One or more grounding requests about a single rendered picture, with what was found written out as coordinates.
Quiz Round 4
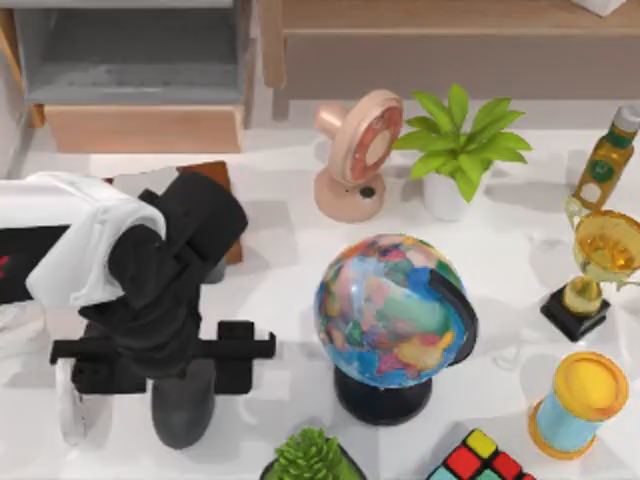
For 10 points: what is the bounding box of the wooden cupboard frame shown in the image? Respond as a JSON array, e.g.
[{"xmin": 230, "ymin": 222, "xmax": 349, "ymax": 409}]
[{"xmin": 0, "ymin": 8, "xmax": 47, "ymax": 129}]

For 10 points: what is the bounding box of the white object on shelf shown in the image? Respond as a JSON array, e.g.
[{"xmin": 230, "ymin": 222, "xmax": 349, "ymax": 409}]
[{"xmin": 572, "ymin": 0, "xmax": 640, "ymax": 20}]

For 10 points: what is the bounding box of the green plant in white pot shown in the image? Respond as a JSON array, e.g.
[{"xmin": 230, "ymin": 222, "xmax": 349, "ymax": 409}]
[{"xmin": 391, "ymin": 82, "xmax": 534, "ymax": 223}]

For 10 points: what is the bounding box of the pale wooden drawer front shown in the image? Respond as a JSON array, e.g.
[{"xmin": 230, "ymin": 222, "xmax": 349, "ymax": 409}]
[{"xmin": 43, "ymin": 102, "xmax": 246, "ymax": 153}]

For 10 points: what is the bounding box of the colourful puzzle cube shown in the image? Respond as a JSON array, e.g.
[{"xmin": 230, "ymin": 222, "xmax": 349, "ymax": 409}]
[{"xmin": 423, "ymin": 427, "xmax": 539, "ymax": 480}]

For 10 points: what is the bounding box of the wooden open shelf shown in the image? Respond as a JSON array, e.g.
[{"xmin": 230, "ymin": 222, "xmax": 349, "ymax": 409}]
[{"xmin": 257, "ymin": 0, "xmax": 640, "ymax": 122}]

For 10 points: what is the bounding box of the yellow and blue can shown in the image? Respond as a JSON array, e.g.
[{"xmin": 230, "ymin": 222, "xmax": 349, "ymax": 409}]
[{"xmin": 527, "ymin": 350, "xmax": 631, "ymax": 460}]

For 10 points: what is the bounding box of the pink desk fan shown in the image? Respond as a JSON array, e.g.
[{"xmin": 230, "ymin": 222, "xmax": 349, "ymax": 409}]
[{"xmin": 313, "ymin": 88, "xmax": 405, "ymax": 223}]

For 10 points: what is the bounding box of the gold trophy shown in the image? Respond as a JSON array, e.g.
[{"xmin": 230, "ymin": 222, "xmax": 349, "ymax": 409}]
[{"xmin": 539, "ymin": 195, "xmax": 640, "ymax": 344}]

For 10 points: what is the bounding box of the colourful globe on black stand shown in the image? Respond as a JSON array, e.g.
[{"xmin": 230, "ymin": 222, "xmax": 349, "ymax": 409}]
[{"xmin": 313, "ymin": 232, "xmax": 481, "ymax": 427}]

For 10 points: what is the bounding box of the yellow bottle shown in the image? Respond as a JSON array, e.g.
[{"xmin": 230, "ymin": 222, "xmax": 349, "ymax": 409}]
[{"xmin": 571, "ymin": 105, "xmax": 640, "ymax": 212}]

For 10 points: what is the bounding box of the brown book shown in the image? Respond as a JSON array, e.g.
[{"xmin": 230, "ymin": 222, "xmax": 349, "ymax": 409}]
[{"xmin": 103, "ymin": 159, "xmax": 245, "ymax": 266}]

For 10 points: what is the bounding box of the green plant in black pot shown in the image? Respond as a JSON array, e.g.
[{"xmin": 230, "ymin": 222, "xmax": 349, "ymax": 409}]
[{"xmin": 258, "ymin": 425, "xmax": 369, "ymax": 480}]

